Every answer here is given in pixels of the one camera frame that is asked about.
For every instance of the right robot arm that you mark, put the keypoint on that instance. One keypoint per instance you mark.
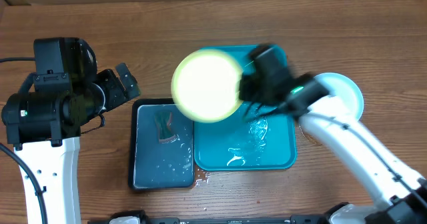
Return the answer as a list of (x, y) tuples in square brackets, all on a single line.
[(398, 192)]

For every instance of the yellow plate with blue stain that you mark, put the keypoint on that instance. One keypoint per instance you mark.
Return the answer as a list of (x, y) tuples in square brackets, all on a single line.
[(205, 85)]

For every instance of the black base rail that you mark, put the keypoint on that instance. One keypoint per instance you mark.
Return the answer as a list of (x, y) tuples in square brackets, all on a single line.
[(139, 216)]

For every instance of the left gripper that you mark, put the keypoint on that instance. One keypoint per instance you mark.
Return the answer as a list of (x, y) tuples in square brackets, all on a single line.
[(119, 95)]

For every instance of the black water tray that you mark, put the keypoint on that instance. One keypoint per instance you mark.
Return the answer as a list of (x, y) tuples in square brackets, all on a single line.
[(155, 165)]

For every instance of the orange green sponge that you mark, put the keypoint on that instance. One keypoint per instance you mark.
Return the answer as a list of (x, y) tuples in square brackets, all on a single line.
[(163, 121)]

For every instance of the teal plastic tray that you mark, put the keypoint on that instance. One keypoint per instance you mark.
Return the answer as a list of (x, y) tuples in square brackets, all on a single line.
[(237, 145)]

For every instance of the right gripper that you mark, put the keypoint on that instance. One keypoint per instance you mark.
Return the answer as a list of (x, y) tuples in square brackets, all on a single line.
[(248, 96)]

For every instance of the light blue plate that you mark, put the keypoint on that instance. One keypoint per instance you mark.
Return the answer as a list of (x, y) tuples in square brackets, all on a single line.
[(342, 86)]

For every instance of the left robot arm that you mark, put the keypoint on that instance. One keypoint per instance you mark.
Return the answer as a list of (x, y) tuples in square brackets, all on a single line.
[(44, 121)]

